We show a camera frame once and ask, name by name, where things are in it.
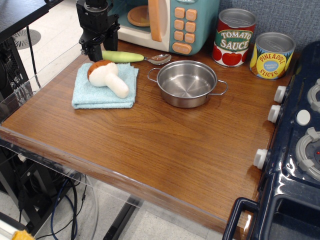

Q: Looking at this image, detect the white stove knob middle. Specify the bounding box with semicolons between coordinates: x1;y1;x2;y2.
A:
267;105;281;124

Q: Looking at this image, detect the green handled metal spoon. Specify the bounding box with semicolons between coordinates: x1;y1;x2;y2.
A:
102;50;172;65

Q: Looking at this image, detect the blue cable under table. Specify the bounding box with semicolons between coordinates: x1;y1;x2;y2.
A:
50;178;78;240

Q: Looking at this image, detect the plush mushroom toy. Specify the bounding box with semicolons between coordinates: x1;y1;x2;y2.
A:
87;60;130;99

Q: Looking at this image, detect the white stove knob upper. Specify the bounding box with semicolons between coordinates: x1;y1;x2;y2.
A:
273;85;287;104

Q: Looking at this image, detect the tomato sauce can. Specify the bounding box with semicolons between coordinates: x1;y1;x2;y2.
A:
212;8;257;67

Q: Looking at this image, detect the small steel pot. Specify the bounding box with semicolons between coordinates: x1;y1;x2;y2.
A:
147;60;229;109

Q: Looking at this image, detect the orange toy plate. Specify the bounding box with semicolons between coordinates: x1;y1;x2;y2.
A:
127;5;150;27

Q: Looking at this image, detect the black table leg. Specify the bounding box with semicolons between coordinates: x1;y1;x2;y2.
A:
103;203;137;240

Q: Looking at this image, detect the black cable under table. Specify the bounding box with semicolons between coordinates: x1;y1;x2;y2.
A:
34;174;88;240

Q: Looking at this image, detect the yellow object bottom corner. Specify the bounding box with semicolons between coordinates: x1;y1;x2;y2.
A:
11;230;35;240

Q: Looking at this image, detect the dark blue toy stove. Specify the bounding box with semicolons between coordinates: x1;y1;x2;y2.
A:
223;41;320;240

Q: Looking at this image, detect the toy microwave oven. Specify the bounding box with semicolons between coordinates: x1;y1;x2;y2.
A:
111;0;220;56

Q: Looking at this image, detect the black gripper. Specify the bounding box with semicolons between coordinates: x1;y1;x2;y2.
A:
76;0;120;62

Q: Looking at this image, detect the light blue folded cloth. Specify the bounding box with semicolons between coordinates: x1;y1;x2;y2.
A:
71;63;139;109

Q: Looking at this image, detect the clear acrylic table guard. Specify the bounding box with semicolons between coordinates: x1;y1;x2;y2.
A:
0;51;255;225

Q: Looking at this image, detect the white stove knob lower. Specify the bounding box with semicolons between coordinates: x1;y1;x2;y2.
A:
253;149;268;170

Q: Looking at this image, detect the pineapple slices can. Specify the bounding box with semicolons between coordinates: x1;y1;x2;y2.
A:
249;32;296;80

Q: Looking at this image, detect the black desk at left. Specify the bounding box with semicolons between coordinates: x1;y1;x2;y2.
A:
0;0;62;43

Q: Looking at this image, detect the white stove knob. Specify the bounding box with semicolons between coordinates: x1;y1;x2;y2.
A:
267;105;281;124
253;149;268;170
273;85;287;104

